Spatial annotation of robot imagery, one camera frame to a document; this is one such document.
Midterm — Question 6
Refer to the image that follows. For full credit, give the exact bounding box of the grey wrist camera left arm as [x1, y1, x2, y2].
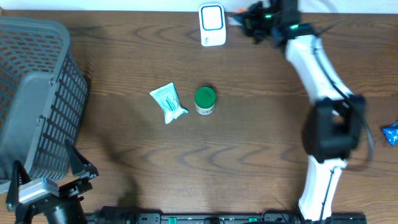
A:
[18, 177, 59, 203]

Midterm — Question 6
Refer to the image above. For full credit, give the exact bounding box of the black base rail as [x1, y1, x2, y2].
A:
[85, 205, 368, 224]

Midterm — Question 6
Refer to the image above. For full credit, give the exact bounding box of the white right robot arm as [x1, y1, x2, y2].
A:
[1, 1, 368, 223]

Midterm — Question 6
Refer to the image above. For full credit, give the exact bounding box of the white barcode scanner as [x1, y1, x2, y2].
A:
[198, 3, 226, 47]

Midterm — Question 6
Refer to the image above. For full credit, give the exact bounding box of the green toilet tissue pack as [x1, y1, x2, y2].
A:
[150, 82, 188, 124]

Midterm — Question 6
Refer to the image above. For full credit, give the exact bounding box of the orange snack box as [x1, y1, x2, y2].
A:
[227, 8, 248, 26]

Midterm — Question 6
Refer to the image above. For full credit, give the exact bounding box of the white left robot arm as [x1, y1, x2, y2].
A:
[6, 140, 99, 223]

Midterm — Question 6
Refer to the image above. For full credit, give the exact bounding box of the dark grey plastic basket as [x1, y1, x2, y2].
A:
[1, 16, 88, 193]

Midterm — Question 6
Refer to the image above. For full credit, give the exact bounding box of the blue Oreo cookie pack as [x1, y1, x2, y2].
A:
[382, 121, 398, 146]

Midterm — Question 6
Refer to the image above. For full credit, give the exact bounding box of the green lid jar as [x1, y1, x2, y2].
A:
[195, 86, 216, 115]

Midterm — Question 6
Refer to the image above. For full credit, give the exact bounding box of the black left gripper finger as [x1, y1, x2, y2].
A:
[6, 161, 31, 212]
[65, 139, 99, 180]

